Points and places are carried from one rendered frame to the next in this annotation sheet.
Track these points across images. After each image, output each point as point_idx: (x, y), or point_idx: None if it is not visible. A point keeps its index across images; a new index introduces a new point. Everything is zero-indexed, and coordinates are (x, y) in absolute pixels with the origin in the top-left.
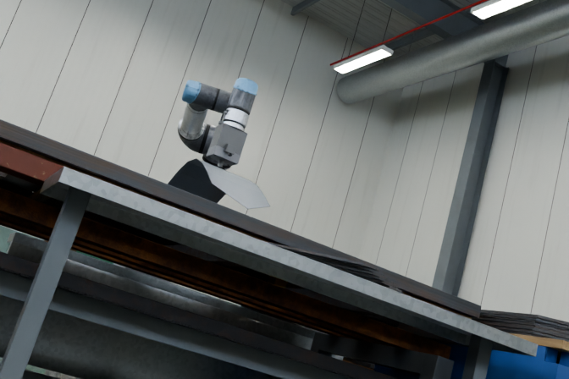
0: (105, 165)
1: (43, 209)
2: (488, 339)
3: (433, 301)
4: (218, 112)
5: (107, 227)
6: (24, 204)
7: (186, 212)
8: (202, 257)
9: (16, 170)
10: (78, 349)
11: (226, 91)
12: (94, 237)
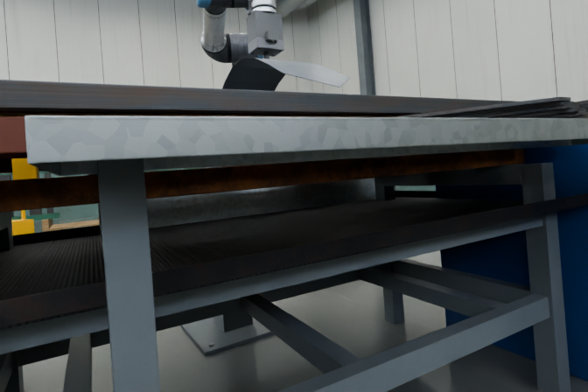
0: (148, 93)
1: (94, 183)
2: None
3: None
4: (239, 6)
5: (187, 171)
6: (65, 186)
7: (346, 117)
8: None
9: (8, 151)
10: None
11: None
12: (176, 189)
